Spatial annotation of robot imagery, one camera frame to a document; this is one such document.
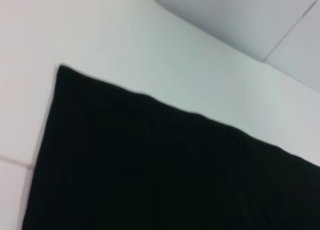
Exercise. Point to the black t-shirt with white print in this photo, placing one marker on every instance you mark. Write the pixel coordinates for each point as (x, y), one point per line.
(150, 177)

